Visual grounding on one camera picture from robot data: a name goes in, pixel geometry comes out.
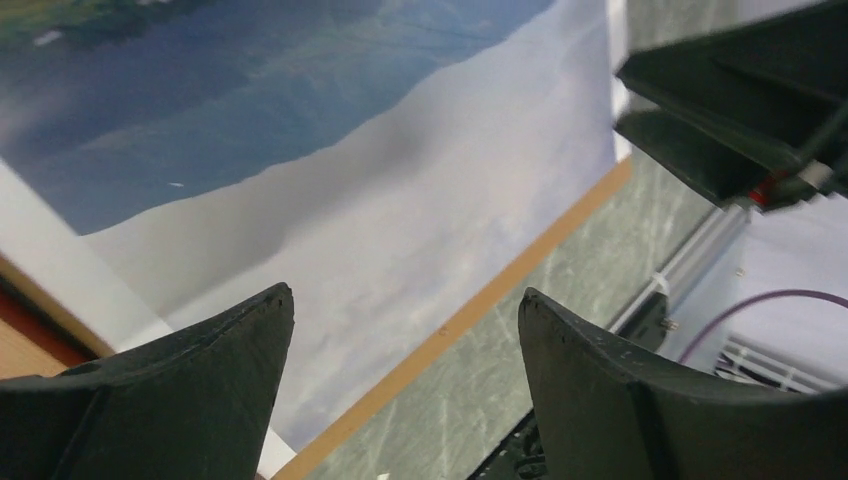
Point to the landscape photo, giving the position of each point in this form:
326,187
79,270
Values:
163,160

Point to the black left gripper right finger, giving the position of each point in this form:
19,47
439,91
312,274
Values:
609,409

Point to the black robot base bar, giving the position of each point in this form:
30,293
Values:
520,454

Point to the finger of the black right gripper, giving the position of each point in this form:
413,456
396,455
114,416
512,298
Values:
712,170
774,91

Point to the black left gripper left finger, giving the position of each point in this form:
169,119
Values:
194,404

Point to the wooden picture frame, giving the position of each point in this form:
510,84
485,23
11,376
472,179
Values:
32,345

